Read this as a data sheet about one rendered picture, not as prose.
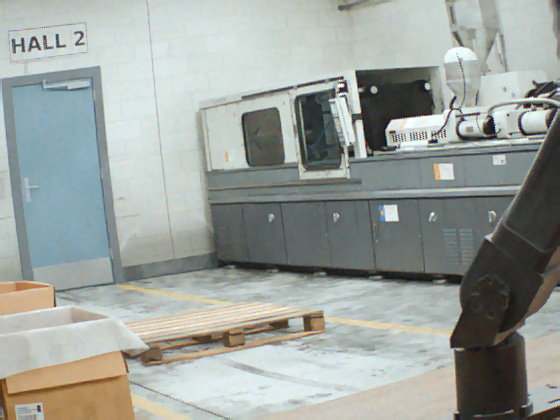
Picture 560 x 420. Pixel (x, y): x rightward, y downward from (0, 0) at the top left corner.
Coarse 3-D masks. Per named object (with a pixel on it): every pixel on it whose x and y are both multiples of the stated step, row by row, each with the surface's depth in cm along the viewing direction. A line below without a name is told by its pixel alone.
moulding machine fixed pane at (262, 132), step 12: (252, 120) 1106; (264, 120) 1085; (276, 120) 1064; (252, 132) 1109; (264, 132) 1088; (276, 132) 1067; (252, 144) 1112; (264, 144) 1091; (276, 144) 1070; (252, 156) 1116; (264, 156) 1094; (276, 156) 1073
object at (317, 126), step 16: (304, 96) 1004; (320, 96) 980; (304, 112) 1008; (320, 112) 984; (304, 128) 1012; (320, 128) 988; (304, 144) 1016; (320, 144) 991; (336, 144) 968; (304, 160) 1019; (320, 160) 995; (336, 160) 972
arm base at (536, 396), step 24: (456, 360) 93; (480, 360) 90; (504, 360) 90; (456, 384) 93; (480, 384) 91; (504, 384) 90; (552, 384) 101; (456, 408) 95; (480, 408) 91; (504, 408) 90; (528, 408) 91; (552, 408) 92
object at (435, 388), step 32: (544, 352) 120; (416, 384) 116; (448, 384) 113; (544, 384) 106; (288, 416) 109; (320, 416) 107; (352, 416) 106; (384, 416) 104; (416, 416) 102; (448, 416) 100
